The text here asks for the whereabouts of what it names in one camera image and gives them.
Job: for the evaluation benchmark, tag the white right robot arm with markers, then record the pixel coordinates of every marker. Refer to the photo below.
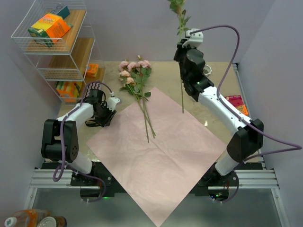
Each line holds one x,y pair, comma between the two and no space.
246,134

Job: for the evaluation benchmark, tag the small orange box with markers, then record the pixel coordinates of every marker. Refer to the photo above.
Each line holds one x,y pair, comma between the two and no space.
92,70

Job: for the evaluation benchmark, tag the purple pink wrapping paper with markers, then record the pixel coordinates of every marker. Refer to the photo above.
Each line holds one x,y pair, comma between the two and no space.
159,174

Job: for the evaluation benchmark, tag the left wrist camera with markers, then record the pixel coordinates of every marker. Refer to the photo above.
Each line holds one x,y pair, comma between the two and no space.
112,102

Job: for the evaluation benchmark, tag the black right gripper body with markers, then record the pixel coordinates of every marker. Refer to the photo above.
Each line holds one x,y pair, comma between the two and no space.
184,50

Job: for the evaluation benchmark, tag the white rose stem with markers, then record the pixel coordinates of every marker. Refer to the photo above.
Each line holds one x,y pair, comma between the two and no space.
177,6

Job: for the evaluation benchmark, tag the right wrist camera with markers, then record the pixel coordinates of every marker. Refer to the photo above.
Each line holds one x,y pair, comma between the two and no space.
193,38

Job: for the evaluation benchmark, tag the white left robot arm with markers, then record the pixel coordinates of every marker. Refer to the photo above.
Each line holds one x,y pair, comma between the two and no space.
60,136

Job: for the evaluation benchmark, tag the metal tin can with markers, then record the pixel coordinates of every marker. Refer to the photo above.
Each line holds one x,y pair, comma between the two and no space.
55,221

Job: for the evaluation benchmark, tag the white wire shelf rack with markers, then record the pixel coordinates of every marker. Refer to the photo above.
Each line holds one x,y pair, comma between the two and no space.
68,58

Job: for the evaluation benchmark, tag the orange yellow box on shelf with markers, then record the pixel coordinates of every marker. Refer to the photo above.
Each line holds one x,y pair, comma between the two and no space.
49,29

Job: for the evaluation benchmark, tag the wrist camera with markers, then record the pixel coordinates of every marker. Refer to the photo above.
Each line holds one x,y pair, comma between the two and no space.
193,38
112,102

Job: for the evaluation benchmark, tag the white ribbed ceramic vase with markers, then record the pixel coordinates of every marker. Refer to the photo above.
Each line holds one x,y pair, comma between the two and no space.
207,70

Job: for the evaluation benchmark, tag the peach rose stem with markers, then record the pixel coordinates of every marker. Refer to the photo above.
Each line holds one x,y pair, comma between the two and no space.
133,83

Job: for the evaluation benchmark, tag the dark teal box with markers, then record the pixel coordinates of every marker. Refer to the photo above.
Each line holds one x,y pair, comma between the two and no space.
61,10

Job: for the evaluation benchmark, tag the colourful sponge pack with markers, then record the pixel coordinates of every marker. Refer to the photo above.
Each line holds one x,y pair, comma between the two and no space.
69,91

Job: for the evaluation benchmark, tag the pink rose stem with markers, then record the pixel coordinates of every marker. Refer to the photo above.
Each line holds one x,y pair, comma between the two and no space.
142,72
132,67

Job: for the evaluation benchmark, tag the zigzag patterned item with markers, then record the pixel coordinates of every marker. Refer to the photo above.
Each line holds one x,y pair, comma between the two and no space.
95,85

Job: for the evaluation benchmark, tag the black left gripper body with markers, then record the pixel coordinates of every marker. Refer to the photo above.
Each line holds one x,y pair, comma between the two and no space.
105,113

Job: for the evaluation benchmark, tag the orange juice bottle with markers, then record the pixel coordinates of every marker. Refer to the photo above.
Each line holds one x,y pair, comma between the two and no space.
26,218

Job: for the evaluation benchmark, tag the black ribbon gold lettering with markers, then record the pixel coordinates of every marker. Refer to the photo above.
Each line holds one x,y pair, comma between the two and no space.
91,123

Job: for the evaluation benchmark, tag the pink orange snack box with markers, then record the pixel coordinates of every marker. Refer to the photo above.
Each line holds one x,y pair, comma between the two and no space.
238,103

